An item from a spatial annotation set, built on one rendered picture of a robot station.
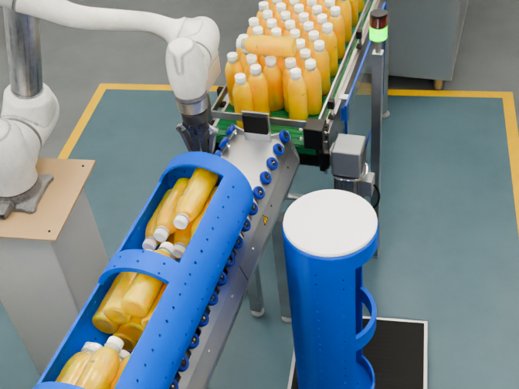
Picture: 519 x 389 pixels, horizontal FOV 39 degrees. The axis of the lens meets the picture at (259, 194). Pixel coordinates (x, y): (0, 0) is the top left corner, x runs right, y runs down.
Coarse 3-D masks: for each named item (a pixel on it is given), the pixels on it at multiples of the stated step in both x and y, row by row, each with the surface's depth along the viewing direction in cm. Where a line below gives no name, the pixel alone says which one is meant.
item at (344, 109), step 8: (368, 48) 298; (384, 48) 340; (384, 56) 343; (360, 64) 290; (384, 64) 346; (384, 72) 349; (352, 88) 278; (344, 96) 280; (344, 104) 280; (344, 112) 272; (344, 120) 275; (344, 128) 277
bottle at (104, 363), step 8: (104, 344) 172; (112, 344) 171; (96, 352) 168; (104, 352) 168; (112, 352) 168; (88, 360) 167; (96, 360) 166; (104, 360) 166; (112, 360) 167; (88, 368) 165; (96, 368) 164; (104, 368) 165; (112, 368) 166; (80, 376) 164; (88, 376) 163; (96, 376) 163; (104, 376) 164; (112, 376) 166; (80, 384) 161; (88, 384) 161; (96, 384) 162; (104, 384) 163
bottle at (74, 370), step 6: (84, 354) 173; (90, 354) 174; (78, 360) 171; (84, 360) 171; (72, 366) 171; (78, 366) 170; (84, 366) 170; (66, 372) 170; (72, 372) 169; (78, 372) 169; (66, 378) 168; (72, 378) 168
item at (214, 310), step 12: (288, 144) 261; (276, 156) 254; (276, 168) 251; (276, 180) 249; (264, 204) 240; (252, 216) 234; (252, 228) 232; (240, 252) 224; (228, 276) 217; (228, 288) 215; (216, 312) 209; (204, 336) 202; (192, 360) 197; (180, 372) 192; (192, 372) 195; (180, 384) 191
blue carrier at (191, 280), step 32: (192, 160) 211; (224, 160) 212; (160, 192) 221; (224, 192) 205; (224, 224) 201; (128, 256) 185; (160, 256) 184; (192, 256) 189; (224, 256) 201; (96, 288) 190; (192, 288) 185; (160, 320) 174; (192, 320) 184; (64, 352) 180; (128, 352) 196; (160, 352) 171; (64, 384) 158; (128, 384) 162; (160, 384) 170
